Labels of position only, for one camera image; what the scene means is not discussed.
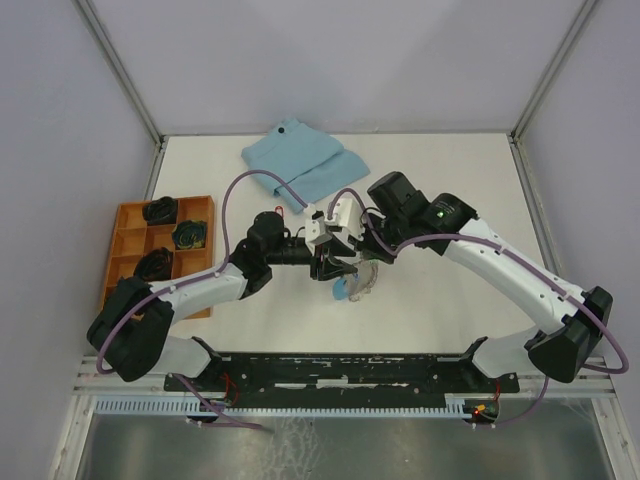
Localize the orange compartment tray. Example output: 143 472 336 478
100 196 215 303

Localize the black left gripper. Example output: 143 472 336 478
266 234 358 282

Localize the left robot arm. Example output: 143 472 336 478
87 212 357 390

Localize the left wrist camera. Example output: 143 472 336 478
303 203 335 255

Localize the metal key organizer blue handle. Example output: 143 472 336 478
332 260 379 302

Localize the black coiled cable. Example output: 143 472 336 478
133 249 176 282
142 197 180 223

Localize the light blue cloth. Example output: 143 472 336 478
241 118 370 214

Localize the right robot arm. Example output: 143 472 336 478
356 172 613 391

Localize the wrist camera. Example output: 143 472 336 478
325 196 365 241
303 203 335 255

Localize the blue green coiled cable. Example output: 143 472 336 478
172 218 209 250

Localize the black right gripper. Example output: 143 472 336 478
347 211 410 265

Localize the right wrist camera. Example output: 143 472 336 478
325 196 365 241

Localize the black coiled cable top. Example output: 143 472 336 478
142 197 180 223

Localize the black coiled cable middle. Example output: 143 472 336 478
133 249 176 282

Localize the white cable duct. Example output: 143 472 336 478
93 392 476 416

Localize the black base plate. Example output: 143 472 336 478
189 352 520 410

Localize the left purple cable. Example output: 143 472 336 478
94 169 314 431

